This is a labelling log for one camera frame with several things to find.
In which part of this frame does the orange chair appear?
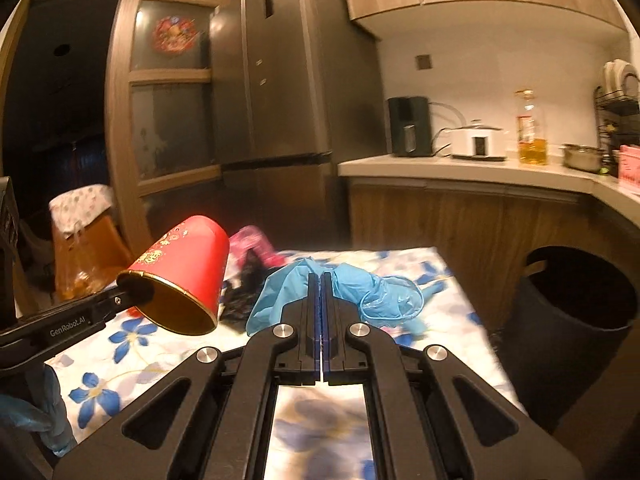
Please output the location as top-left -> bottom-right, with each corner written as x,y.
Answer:
52,210 -> 133,303

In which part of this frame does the dark grey refrigerator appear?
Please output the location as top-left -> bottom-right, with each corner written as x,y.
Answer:
207,0 -> 386,256

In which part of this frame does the person's left hand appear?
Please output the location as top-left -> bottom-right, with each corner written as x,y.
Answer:
0,362 -> 78,456

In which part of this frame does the black air fryer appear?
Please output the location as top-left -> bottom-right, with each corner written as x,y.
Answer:
387,95 -> 433,157

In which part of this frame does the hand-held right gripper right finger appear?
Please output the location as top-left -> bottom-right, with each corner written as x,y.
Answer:
322,272 -> 586,480

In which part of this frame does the black trash bin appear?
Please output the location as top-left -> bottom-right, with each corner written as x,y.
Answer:
512,245 -> 638,433

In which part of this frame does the round floral door sticker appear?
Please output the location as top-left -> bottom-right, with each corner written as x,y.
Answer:
152,15 -> 198,53

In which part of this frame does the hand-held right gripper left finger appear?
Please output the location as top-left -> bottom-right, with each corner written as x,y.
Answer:
52,272 -> 322,480

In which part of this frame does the red paper cup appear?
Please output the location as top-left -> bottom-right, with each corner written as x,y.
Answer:
116,215 -> 231,337

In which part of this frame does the pink utensil holder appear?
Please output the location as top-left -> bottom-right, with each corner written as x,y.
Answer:
618,144 -> 640,186

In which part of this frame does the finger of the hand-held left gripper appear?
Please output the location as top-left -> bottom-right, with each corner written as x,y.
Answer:
95,280 -> 151,322

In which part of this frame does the blue floral blanket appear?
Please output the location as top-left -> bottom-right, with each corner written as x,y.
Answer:
42,246 -> 528,480

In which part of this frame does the pink plastic bag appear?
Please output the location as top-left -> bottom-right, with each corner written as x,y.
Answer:
227,225 -> 288,267

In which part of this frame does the black plastic bag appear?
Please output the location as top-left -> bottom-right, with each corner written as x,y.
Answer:
220,252 -> 273,326

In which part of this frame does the wooden glass sliding door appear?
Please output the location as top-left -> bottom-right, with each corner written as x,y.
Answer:
105,0 -> 246,256

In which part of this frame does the steel mixing bowl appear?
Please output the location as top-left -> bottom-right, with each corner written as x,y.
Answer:
560,142 -> 607,173

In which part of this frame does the cooking oil bottle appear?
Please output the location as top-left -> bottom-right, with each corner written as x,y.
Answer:
515,89 -> 550,167

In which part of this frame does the wooden base cabinet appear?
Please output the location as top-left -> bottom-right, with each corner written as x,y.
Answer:
337,152 -> 640,436

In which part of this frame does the dotted white cloth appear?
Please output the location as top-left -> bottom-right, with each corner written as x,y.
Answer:
49,183 -> 115,235

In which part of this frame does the black dish rack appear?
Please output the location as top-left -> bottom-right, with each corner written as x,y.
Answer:
594,85 -> 640,176

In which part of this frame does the white rice cooker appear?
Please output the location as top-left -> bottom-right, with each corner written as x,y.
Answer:
445,120 -> 508,162

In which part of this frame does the blue glove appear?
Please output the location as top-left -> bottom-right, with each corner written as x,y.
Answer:
245,256 -> 426,337

